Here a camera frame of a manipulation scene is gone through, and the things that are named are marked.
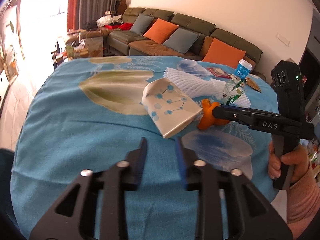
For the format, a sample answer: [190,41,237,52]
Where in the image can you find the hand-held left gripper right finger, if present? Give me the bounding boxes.
[175,137,293,240]

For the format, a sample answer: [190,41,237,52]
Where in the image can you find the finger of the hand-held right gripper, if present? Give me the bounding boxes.
[219,104,280,117]
[211,108,253,127]

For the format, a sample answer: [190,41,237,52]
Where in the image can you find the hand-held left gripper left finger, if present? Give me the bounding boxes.
[29,137,148,240]

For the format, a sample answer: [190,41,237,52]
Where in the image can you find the orange peel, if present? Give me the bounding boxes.
[197,99,230,130]

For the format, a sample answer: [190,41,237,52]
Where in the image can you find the white foam fruit net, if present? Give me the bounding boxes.
[164,67,227,98]

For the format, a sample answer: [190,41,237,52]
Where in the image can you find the person's right forearm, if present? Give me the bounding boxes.
[285,162,320,240]

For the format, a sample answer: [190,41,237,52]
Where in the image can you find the person's right hand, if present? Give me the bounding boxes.
[268,141,310,183]

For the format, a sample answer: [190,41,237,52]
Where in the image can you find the snack packets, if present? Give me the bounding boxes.
[210,77,252,108]

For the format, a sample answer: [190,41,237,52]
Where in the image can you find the clear plastic bottle green label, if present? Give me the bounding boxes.
[221,79,247,105]

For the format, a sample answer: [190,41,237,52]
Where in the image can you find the orange yellow snack packet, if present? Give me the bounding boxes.
[246,78,262,92]

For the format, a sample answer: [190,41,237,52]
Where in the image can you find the blue paper cup white lid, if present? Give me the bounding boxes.
[236,60,252,78]

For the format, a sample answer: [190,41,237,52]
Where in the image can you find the red snack packet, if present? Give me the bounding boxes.
[206,67,232,79]

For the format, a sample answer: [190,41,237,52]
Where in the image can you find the orange cushion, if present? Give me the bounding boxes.
[201,37,247,65]
[142,18,179,44]

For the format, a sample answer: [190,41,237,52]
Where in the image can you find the blue printed blanket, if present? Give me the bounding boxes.
[11,55,282,240]

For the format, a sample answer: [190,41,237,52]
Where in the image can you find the green brown sofa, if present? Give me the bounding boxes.
[107,7,267,80]

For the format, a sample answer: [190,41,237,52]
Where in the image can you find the blue cushion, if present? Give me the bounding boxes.
[130,13,155,36]
[162,28,200,55]

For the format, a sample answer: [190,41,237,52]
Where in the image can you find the cluttered coffee table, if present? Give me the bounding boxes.
[52,37,104,63]

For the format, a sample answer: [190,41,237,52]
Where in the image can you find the brown ottoman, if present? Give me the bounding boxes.
[65,29,110,45]

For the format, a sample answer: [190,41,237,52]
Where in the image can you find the pile of clothes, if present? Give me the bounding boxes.
[84,15,134,32]

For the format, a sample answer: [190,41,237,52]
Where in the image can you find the dark wooden cabinet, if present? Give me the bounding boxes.
[115,0,128,14]

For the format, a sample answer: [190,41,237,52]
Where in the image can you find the white wall switch plate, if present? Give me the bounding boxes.
[276,33,290,46]

